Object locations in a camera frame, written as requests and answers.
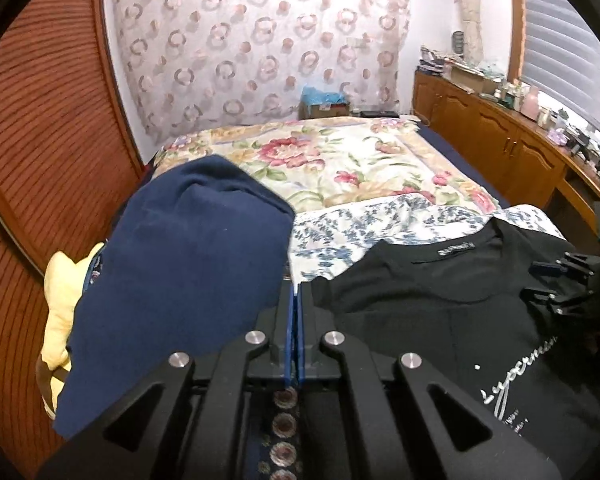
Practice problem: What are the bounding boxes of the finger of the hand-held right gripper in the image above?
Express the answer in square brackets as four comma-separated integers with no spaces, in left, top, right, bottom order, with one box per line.
[525,286,600,317]
[530,254,600,282]

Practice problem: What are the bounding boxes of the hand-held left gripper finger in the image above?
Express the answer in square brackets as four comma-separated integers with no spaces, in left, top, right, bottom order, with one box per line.
[37,277,298,480]
[297,280,563,480]

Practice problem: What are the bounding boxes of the black printed t-shirt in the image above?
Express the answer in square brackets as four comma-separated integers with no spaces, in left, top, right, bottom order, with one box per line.
[300,220,600,453]

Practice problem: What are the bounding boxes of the navy blue garment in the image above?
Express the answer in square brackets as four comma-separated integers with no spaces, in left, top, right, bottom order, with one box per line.
[55,155,296,438]

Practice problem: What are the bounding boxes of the embroidered trim band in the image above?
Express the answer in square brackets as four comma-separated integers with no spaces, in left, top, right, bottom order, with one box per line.
[260,389,302,480]

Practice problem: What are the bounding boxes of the blue floral white blanket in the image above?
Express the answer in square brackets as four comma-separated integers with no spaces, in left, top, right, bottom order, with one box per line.
[287,194,568,281]

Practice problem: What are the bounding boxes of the navy bed sheet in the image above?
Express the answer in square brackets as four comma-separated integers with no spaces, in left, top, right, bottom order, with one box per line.
[417,125,511,209]

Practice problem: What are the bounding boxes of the wooden cabinet desk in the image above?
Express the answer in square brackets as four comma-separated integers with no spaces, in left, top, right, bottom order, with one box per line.
[412,70,600,243]

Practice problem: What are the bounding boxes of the pink bottle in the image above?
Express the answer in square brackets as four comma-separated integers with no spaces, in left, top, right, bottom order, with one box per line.
[522,85,541,121]

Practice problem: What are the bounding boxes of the rose floral bedspread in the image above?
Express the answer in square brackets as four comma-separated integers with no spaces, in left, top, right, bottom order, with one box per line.
[152,116,501,217]

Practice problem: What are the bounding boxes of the flat cardboard box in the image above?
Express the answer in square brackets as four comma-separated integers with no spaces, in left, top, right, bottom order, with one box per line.
[450,67,496,94]

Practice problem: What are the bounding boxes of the yellow cloth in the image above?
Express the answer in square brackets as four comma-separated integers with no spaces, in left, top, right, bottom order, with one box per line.
[36,242,106,421]

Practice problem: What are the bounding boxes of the grey window blind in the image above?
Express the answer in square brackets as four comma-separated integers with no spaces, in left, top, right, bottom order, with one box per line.
[517,0,600,137]

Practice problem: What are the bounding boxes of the blue plastic bag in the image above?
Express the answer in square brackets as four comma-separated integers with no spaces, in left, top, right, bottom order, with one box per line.
[300,85,349,106]

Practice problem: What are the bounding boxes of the beige tied curtain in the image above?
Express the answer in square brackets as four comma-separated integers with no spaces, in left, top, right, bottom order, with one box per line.
[442,0,484,63]

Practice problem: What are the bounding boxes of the circle patterned sheer curtain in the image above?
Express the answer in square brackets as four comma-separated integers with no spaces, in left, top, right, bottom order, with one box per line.
[111,0,413,137]

